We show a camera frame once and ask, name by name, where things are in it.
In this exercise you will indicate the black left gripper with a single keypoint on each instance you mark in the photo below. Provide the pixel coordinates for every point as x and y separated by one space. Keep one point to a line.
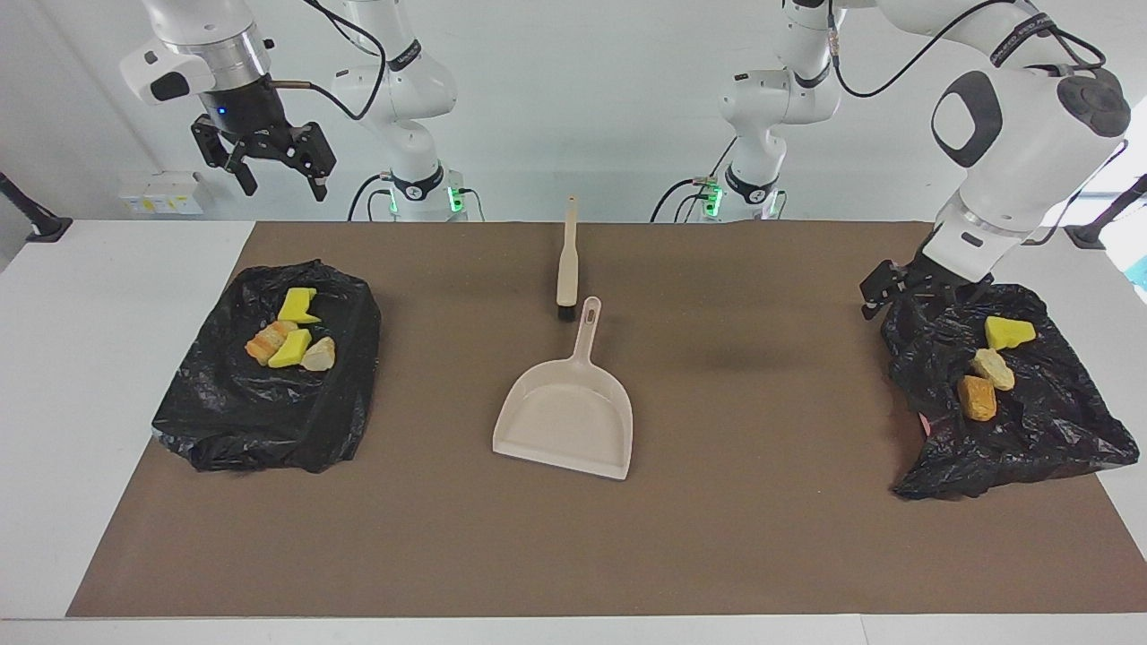
936 279

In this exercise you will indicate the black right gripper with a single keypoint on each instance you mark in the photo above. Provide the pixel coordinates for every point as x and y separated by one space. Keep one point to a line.
260 125

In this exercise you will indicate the large yellow sponge piece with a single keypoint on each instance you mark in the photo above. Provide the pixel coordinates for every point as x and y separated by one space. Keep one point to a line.
298 305

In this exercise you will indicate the orange striped croissant piece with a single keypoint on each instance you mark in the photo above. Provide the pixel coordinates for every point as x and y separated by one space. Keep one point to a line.
993 368
267 343

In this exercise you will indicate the rounded yellow sponge piece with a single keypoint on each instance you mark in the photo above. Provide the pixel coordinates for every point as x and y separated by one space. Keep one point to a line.
1009 331

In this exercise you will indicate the small yellow sponge piece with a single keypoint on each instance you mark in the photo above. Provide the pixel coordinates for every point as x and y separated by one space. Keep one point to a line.
291 349

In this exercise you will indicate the pale croissant piece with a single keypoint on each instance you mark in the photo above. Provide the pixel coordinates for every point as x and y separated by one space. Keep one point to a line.
320 356

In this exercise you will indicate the beige hand brush black bristles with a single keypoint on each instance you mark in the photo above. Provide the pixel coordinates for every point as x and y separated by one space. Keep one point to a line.
567 269

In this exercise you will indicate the beige plastic dustpan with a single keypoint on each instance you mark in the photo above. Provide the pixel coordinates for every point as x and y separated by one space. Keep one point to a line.
564 421

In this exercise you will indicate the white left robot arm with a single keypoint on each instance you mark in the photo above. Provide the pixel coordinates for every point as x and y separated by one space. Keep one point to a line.
1013 116

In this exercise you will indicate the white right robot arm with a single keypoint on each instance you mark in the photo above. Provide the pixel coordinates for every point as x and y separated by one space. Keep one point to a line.
197 45

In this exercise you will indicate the pink plastic bin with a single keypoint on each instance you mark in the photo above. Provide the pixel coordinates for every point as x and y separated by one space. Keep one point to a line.
927 425

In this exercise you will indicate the crumpled black trash bag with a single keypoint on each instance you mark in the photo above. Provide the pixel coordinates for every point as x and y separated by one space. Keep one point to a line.
1030 448

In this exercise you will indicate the boxy black bag bin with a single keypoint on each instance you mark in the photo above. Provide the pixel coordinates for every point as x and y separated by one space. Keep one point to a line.
269 430

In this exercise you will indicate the teal object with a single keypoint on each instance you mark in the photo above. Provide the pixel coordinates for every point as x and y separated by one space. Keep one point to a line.
1141 273

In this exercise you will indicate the brown table mat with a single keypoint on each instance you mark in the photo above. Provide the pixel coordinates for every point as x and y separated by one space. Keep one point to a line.
573 555

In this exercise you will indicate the white wall socket box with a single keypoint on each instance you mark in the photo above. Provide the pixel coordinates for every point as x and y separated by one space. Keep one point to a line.
166 193

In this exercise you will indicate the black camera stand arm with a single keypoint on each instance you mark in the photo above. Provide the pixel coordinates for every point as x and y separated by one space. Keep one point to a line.
1089 235
45 228

